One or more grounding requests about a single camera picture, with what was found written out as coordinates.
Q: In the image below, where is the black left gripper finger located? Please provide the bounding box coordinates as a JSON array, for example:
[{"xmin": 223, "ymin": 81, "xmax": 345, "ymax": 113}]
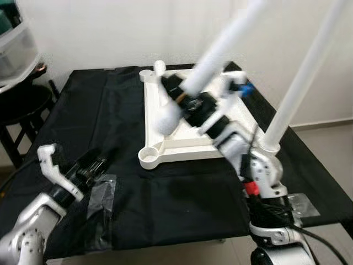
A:
[{"xmin": 88, "ymin": 145, "xmax": 120, "ymax": 166}]

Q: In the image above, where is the red cable clip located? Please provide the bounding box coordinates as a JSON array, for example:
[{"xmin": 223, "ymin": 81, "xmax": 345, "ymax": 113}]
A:
[{"xmin": 244, "ymin": 182, "xmax": 260, "ymax": 195}]

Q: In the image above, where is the copper coloured bowl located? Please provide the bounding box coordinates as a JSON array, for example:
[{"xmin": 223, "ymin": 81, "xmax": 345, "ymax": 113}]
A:
[{"xmin": 32, "ymin": 62, "xmax": 49, "ymax": 75}]

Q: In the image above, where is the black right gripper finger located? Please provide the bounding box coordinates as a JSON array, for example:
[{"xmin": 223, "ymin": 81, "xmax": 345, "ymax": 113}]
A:
[{"xmin": 160, "ymin": 75, "xmax": 186, "ymax": 104}]

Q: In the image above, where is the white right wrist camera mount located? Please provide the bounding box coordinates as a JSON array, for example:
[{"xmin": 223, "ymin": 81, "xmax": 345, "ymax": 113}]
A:
[{"xmin": 199, "ymin": 75, "xmax": 243, "ymax": 136}]

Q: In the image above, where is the black cloth cover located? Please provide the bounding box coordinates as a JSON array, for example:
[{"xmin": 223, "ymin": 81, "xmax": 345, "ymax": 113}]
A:
[{"xmin": 0, "ymin": 63, "xmax": 353, "ymax": 260}]

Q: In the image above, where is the white plastic table top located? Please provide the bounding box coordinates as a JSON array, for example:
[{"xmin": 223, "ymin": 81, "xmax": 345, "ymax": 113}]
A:
[{"xmin": 138, "ymin": 63, "xmax": 282, "ymax": 170}]

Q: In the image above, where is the clear plastic storage box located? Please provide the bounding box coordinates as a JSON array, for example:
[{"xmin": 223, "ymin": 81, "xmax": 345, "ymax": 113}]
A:
[{"xmin": 0, "ymin": 14, "xmax": 42, "ymax": 92}]

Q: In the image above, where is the clear tape patch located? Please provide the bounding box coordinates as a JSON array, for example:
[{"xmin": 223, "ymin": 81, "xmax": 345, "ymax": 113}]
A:
[
  {"xmin": 85, "ymin": 174, "xmax": 117, "ymax": 252},
  {"xmin": 284, "ymin": 192, "xmax": 322, "ymax": 220}
]

